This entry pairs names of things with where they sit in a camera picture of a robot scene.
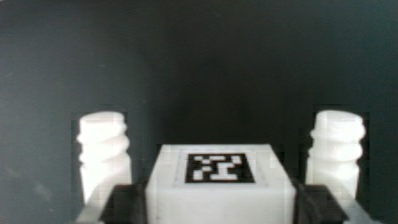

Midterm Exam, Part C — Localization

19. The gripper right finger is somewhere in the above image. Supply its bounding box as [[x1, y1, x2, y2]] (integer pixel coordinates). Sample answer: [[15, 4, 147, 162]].
[[294, 182, 347, 224]]

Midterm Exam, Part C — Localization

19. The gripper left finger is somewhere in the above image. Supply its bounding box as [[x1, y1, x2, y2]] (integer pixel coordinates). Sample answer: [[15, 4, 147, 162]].
[[100, 183, 148, 224]]

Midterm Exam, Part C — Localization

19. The white chair seat block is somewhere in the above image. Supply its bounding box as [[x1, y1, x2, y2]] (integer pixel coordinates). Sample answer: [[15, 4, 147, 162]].
[[74, 110, 379, 224]]

